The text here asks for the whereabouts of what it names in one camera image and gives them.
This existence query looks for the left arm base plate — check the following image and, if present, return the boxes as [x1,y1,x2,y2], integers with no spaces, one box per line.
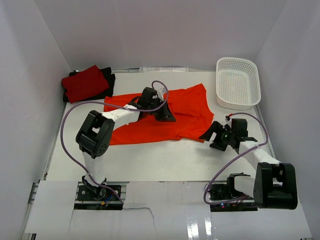
[74,184,123,211]

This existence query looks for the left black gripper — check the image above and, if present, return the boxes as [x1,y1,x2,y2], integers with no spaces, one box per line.
[147,99,176,123]

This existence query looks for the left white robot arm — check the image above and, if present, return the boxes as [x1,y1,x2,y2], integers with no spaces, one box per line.
[75,87,176,200]

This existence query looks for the white label strip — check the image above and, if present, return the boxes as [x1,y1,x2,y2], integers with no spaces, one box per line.
[139,67,189,73]

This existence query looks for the folded red t shirt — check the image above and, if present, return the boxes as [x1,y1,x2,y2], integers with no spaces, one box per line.
[61,65,111,105]

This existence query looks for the orange t shirt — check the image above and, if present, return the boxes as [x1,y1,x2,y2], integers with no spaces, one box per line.
[110,83,214,146]

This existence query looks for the white plastic basket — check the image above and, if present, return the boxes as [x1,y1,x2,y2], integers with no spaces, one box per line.
[215,57,261,110]

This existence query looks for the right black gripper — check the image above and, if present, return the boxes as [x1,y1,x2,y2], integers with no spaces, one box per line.
[199,121,235,152]

